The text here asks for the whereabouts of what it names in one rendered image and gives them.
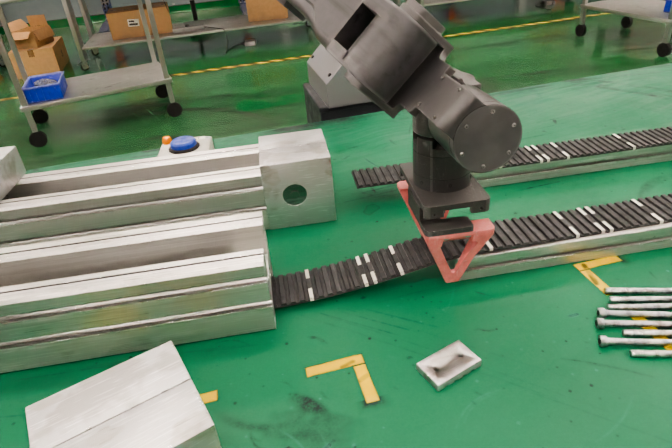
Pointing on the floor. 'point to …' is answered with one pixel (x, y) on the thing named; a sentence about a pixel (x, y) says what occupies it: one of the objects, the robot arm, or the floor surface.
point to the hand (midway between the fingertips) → (440, 253)
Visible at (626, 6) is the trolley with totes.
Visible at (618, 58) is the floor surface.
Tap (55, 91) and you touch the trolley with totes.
